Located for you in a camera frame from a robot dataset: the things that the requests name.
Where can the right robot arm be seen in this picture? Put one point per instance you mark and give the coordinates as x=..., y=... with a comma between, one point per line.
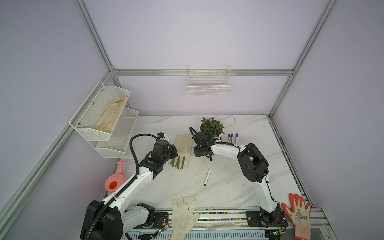
x=254, y=167

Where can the lower white mesh shelf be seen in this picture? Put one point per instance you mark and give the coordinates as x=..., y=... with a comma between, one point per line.
x=116, y=147

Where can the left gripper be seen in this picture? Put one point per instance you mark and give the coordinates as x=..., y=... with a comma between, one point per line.
x=171, y=148

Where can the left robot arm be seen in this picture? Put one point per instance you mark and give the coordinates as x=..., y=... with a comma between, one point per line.
x=110, y=218

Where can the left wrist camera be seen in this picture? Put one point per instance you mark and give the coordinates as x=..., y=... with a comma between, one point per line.
x=162, y=136

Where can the potted green plant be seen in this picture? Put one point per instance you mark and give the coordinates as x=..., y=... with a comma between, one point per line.
x=211, y=128

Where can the white wire basket back wall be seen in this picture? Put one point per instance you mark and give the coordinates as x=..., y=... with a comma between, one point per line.
x=208, y=81

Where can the white work glove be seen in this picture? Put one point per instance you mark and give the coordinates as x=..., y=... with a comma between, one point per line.
x=184, y=217

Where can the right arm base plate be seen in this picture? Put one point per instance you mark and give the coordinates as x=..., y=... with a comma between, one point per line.
x=265, y=219

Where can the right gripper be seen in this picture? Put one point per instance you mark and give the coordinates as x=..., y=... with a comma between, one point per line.
x=196, y=153

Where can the upper white mesh shelf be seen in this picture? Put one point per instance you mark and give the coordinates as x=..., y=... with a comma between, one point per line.
x=86, y=118

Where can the white mesh shelf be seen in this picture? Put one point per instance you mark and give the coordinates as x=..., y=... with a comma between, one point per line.
x=116, y=147
x=86, y=118

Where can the orange white glove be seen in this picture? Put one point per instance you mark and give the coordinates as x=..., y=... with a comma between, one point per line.
x=299, y=214

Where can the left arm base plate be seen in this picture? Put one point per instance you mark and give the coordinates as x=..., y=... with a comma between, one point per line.
x=155, y=221

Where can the green bean pods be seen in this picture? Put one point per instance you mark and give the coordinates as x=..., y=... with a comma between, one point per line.
x=178, y=162

